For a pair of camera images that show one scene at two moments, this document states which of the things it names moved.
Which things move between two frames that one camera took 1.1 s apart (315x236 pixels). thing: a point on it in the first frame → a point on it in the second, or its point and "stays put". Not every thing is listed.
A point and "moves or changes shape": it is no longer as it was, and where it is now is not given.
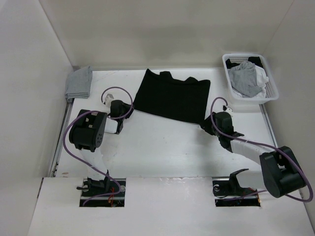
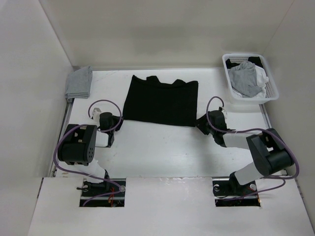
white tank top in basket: x=262 y=79 stays put
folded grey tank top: x=78 y=84 stays put
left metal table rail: x=59 y=146 stays put
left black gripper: x=128 y=108 → x=117 y=120
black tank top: x=163 y=95 moves or changes shape
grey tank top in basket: x=243 y=79 stays put
